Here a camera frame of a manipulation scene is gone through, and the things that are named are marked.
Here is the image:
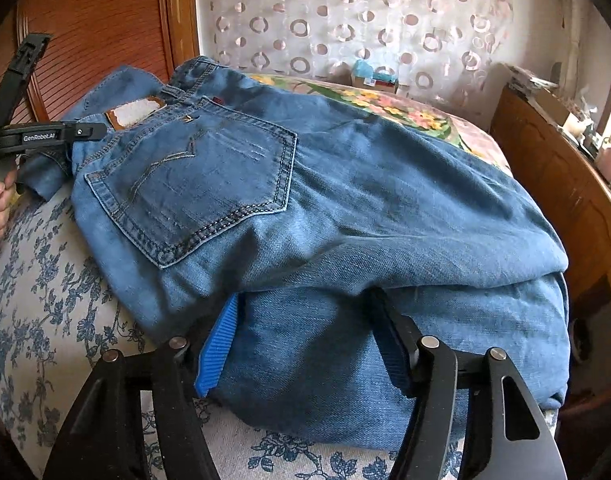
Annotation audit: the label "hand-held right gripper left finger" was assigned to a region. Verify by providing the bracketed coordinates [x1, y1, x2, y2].
[42, 294, 241, 480]

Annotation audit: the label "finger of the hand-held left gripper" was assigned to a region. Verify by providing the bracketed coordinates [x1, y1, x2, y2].
[64, 120, 107, 145]

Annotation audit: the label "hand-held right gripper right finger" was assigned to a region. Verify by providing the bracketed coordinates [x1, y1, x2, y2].
[368, 287, 571, 480]

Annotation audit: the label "blue denim pants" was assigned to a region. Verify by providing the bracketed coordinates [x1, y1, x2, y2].
[18, 55, 571, 448]

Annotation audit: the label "wooden headboard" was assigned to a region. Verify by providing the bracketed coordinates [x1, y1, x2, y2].
[0, 0, 201, 131]

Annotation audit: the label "floral bed mattress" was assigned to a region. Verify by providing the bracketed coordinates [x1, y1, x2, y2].
[0, 180, 561, 480]

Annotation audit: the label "colourful floral pillow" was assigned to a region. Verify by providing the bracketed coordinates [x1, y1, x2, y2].
[240, 72, 511, 171]

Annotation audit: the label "wooden cabinet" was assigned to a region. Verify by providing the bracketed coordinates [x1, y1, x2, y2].
[490, 82, 611, 311]

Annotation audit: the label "circle-patterned sheer curtain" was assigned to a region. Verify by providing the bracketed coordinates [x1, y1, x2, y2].
[192, 0, 566, 131]

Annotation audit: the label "cardboard box with teal top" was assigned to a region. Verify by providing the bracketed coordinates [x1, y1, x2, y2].
[353, 59, 400, 95]

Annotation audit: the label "clutter of small items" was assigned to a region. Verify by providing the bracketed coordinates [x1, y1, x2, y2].
[505, 62, 611, 201]

